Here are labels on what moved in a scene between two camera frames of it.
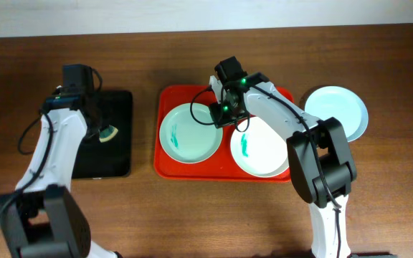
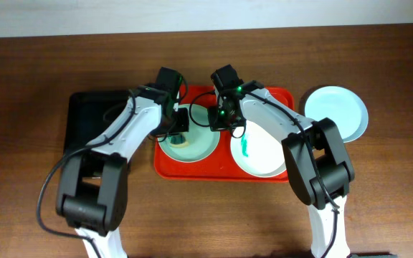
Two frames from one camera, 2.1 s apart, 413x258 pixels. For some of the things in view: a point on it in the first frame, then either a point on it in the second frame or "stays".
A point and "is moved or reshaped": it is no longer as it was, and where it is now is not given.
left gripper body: (95, 127) -> (179, 123)
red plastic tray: (219, 168) stays
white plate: (258, 150) stays
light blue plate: (333, 102) stays
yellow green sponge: (107, 133) is moved or reshaped
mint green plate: (186, 141) stays
